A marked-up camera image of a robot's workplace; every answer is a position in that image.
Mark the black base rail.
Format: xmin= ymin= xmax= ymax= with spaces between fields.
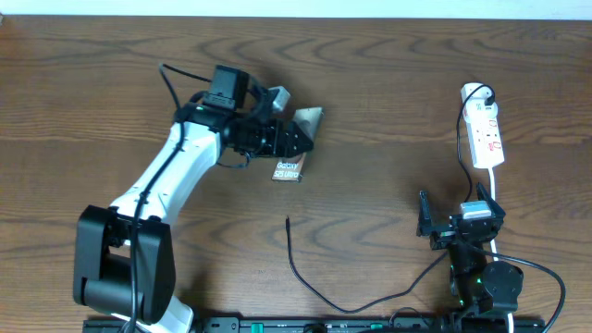
xmin=82 ymin=314 xmax=547 ymax=333

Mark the white USB charger adapter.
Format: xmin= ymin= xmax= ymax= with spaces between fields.
xmin=462 ymin=97 xmax=499 ymax=123

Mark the black USB charging cable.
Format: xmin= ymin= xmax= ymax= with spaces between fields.
xmin=285 ymin=82 xmax=496 ymax=315

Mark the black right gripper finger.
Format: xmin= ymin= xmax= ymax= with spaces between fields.
xmin=476 ymin=182 xmax=503 ymax=216
xmin=418 ymin=191 xmax=432 ymax=228

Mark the white power strip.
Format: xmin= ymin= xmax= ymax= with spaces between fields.
xmin=461 ymin=82 xmax=504 ymax=169

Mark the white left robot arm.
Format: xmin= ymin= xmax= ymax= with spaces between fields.
xmin=73 ymin=87 xmax=314 ymax=332

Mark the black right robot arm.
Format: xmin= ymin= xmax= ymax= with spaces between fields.
xmin=416 ymin=184 xmax=524 ymax=332

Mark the Galaxy S25 Ultra smartphone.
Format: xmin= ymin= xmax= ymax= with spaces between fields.
xmin=271 ymin=106 xmax=324 ymax=182

